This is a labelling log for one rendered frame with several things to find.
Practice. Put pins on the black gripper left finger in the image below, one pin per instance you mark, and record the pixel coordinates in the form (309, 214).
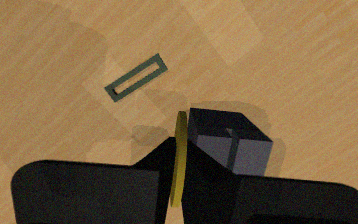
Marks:
(75, 192)

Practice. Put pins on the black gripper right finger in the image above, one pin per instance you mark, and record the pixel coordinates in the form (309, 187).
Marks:
(212, 194)

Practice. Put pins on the thin gold coin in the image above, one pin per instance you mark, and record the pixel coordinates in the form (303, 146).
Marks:
(181, 130)

